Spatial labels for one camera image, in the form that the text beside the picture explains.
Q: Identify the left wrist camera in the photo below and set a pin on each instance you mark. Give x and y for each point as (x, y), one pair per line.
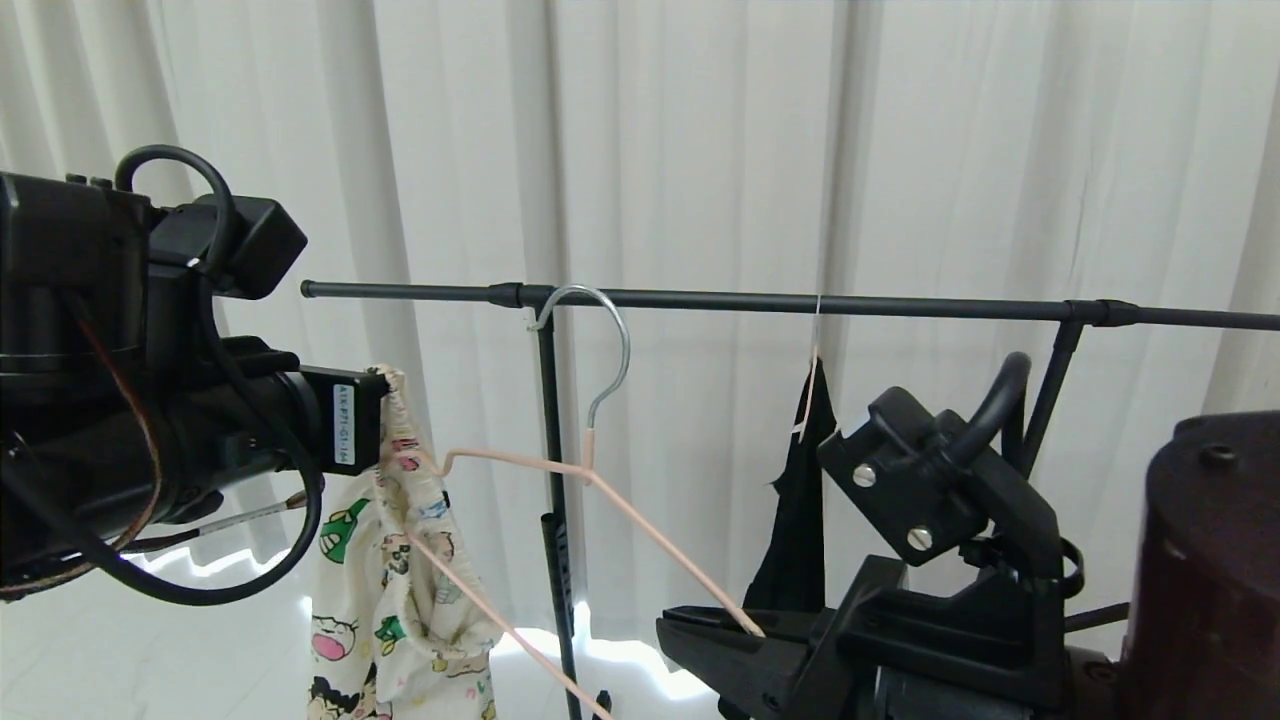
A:
(250, 245)

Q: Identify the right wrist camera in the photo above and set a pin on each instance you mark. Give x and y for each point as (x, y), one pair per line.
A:
(920, 480)

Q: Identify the black t-shirt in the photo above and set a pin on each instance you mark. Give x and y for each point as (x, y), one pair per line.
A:
(800, 540)

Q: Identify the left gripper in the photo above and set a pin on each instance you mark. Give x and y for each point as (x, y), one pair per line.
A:
(200, 440)

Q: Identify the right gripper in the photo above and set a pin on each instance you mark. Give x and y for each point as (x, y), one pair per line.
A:
(950, 660)

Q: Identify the pink clothes hanger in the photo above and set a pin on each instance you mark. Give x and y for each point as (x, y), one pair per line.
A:
(650, 527)
(812, 390)

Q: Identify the white curtain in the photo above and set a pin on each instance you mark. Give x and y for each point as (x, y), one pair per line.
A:
(700, 150)

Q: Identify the cream printed garment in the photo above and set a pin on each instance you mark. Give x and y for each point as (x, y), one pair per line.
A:
(400, 590)

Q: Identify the black clothes rack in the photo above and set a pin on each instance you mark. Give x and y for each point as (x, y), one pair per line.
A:
(900, 304)

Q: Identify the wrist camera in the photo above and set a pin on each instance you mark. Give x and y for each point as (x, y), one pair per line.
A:
(250, 245)
(920, 480)

